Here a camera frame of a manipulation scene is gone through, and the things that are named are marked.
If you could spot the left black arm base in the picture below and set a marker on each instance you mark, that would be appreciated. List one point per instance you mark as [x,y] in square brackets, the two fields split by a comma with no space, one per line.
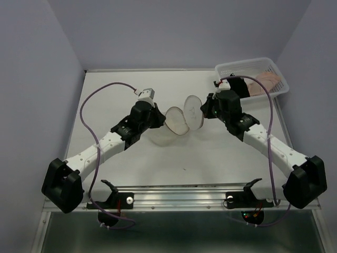
[111,198]

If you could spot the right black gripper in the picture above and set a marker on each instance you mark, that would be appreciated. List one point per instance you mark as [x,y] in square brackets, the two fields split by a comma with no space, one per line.
[211,98]

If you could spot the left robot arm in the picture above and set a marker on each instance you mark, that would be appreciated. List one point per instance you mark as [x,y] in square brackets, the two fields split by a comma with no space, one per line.
[63,180]

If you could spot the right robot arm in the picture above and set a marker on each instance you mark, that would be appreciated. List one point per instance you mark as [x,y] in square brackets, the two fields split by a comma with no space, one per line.
[305,176]

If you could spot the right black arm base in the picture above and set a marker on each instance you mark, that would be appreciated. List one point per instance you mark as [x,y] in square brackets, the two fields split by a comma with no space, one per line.
[245,198]

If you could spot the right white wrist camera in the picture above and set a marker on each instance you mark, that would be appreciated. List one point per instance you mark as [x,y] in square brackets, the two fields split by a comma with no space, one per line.
[221,85]

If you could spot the aluminium mounting rail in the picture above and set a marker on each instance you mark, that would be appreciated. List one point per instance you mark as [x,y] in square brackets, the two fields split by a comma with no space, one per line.
[169,198]

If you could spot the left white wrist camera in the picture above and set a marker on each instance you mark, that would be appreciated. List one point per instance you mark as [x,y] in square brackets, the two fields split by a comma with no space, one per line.
[146,95]

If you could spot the white plastic basket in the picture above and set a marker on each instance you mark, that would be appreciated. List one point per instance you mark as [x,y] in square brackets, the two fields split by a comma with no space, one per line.
[262,69]

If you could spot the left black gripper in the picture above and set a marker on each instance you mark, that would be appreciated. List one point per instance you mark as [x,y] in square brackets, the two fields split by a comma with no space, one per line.
[159,118]

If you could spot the black bra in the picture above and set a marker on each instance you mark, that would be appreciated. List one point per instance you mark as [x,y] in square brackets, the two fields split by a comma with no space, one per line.
[239,86]

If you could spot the pink bra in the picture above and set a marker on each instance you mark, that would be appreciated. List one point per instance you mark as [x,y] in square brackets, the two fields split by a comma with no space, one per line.
[268,79]

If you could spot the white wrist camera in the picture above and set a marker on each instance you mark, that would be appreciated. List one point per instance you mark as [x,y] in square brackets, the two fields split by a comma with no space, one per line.
[146,95]
[221,85]

